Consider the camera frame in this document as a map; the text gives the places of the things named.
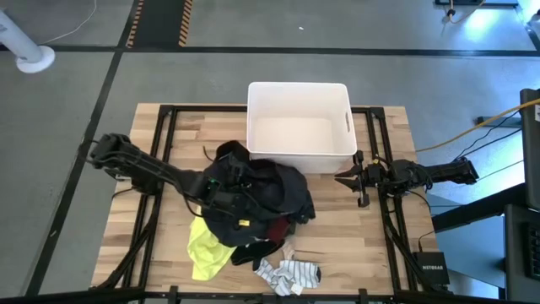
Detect black keyboard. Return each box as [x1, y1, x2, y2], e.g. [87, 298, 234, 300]
[526, 222, 540, 280]

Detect black hazard striped floor ramp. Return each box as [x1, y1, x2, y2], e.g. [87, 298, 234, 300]
[125, 0, 194, 48]

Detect black Netgear network switch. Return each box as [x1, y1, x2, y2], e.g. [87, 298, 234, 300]
[412, 251, 451, 286]

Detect dark green shirt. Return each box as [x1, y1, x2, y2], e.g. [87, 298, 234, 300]
[201, 140, 299, 248]

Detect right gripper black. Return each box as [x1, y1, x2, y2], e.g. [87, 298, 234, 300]
[335, 150, 396, 209]

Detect thin white cable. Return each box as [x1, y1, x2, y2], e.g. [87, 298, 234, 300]
[40, 0, 98, 46]

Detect white black striped shirt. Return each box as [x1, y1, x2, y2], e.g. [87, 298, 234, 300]
[254, 258, 322, 296]

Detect black floor mat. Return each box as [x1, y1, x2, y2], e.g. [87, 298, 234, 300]
[434, 0, 519, 7]

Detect thin black cable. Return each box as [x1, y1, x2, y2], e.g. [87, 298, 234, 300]
[454, 109, 522, 160]
[462, 128, 524, 160]

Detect black computer tower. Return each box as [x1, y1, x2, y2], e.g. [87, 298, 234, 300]
[519, 87, 540, 211]

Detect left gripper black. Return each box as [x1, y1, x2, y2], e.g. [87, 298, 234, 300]
[201, 152, 254, 227]

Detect white plastic bin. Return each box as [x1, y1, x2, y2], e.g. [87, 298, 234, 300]
[246, 81, 359, 175]

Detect maroon garment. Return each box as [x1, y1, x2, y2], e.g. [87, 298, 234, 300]
[265, 217, 296, 245]

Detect yellow cable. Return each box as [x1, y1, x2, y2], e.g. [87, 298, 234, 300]
[415, 97, 540, 153]

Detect black metal table frame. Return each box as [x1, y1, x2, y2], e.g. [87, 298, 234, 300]
[0, 103, 507, 304]

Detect black desk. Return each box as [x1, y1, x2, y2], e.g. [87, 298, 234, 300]
[431, 182, 540, 303]

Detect black cable bundle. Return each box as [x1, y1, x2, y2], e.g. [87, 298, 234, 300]
[381, 210, 440, 292]
[90, 185, 164, 290]

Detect black floor plate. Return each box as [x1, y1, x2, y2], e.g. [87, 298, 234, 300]
[476, 116, 521, 128]

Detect neon yellow shirt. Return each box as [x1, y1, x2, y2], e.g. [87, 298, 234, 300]
[186, 214, 238, 282]

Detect tan cable with black plug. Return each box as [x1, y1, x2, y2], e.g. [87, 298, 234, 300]
[441, 0, 486, 24]

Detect white pole with round base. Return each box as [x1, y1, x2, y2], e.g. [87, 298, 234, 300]
[0, 8, 57, 74]

